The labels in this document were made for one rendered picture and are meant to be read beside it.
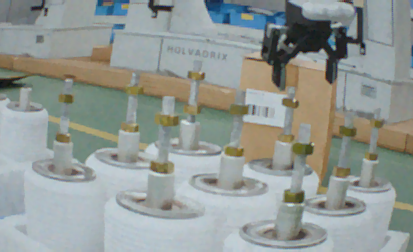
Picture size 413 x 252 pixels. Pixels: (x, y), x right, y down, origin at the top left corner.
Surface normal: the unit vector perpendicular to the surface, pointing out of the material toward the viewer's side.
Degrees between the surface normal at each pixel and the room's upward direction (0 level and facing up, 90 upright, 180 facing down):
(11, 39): 90
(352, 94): 90
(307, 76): 90
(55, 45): 90
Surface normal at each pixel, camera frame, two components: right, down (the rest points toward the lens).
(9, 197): 0.83, 0.18
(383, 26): -0.57, 0.07
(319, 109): -0.26, 0.13
